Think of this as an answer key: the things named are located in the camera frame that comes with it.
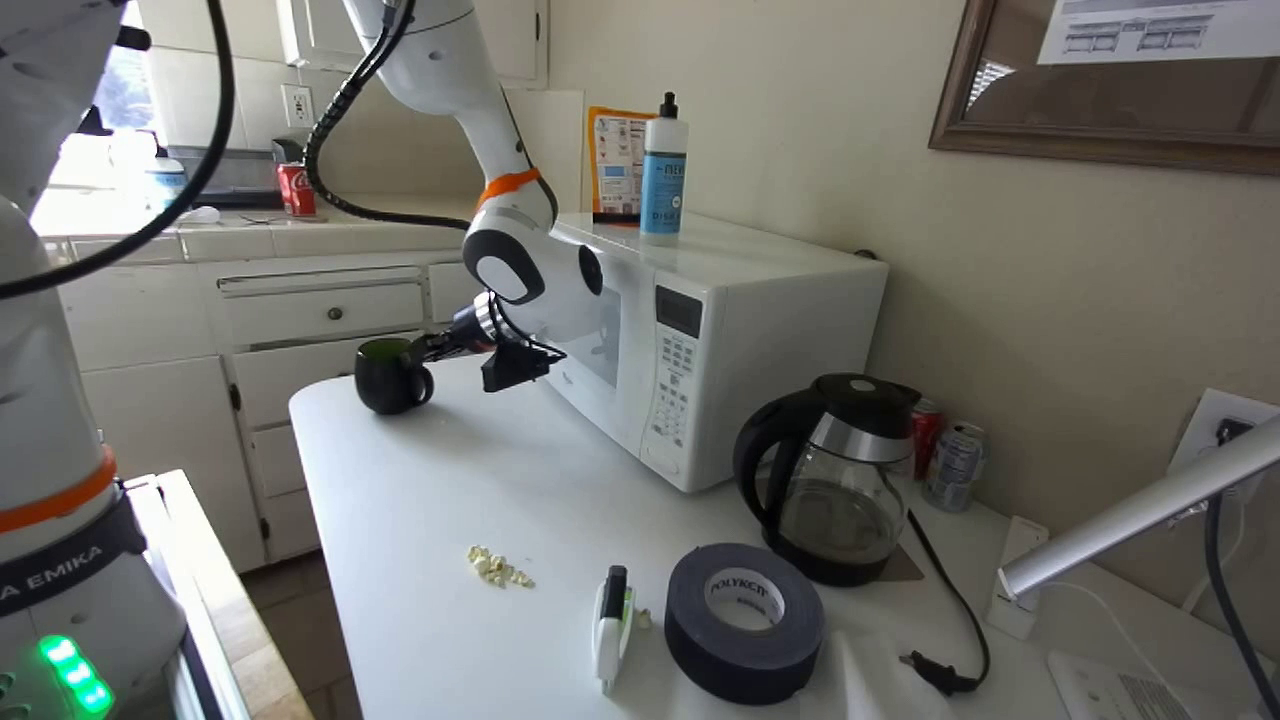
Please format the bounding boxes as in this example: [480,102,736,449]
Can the orange snack packet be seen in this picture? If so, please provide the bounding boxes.
[585,102,659,229]

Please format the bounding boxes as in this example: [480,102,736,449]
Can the white lamp bar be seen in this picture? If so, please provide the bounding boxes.
[997,417,1280,602]

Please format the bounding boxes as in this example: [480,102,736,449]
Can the small green-white object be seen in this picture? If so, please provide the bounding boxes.
[462,540,540,593]

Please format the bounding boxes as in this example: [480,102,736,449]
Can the red can behind kettle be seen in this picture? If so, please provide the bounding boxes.
[909,404,951,482]

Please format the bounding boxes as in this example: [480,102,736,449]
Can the white microwave oven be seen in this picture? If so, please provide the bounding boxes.
[522,210,893,499]

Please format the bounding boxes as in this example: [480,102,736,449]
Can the black kettle power cord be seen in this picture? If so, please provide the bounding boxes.
[897,508,997,698]

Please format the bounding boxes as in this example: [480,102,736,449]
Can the red soda can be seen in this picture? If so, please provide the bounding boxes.
[274,156,321,221]

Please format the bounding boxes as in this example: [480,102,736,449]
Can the black tape roll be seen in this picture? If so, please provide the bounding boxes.
[659,540,829,708]

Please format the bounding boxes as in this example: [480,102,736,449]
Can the black cable from outlet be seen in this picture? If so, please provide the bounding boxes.
[1202,492,1280,720]

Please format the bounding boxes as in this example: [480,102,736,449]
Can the blue white tub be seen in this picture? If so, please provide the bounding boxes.
[148,149,199,204]

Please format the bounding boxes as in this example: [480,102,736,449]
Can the black glass electric kettle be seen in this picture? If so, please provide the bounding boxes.
[732,370,928,593]

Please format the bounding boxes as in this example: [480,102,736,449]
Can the white wall outlet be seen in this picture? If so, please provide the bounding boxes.
[1168,382,1280,475]

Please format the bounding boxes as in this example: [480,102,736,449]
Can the white light switch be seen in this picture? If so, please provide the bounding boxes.
[277,79,315,133]

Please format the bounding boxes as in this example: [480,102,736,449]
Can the black corrugated cable conduit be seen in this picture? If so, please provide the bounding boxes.
[0,0,474,302]

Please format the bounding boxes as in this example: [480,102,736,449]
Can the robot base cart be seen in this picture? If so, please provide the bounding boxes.
[126,463,315,720]

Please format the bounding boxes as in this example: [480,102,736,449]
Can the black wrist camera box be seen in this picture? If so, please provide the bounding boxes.
[476,333,574,396]

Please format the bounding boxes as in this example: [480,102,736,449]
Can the blue white squeeze bottle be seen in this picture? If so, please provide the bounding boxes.
[636,87,691,242]

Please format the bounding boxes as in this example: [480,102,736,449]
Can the white kitchen cabinet drawers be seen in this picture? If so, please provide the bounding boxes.
[38,196,532,575]

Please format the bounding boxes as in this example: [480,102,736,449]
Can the black mug green inside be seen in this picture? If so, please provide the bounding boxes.
[351,335,442,421]

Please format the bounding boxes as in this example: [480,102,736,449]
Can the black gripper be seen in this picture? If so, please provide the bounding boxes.
[388,308,493,382]

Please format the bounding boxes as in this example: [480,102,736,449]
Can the wooden framed picture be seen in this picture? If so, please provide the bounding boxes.
[928,0,1280,181]

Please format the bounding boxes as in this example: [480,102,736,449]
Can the small white black device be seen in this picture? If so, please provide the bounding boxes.
[589,560,639,694]

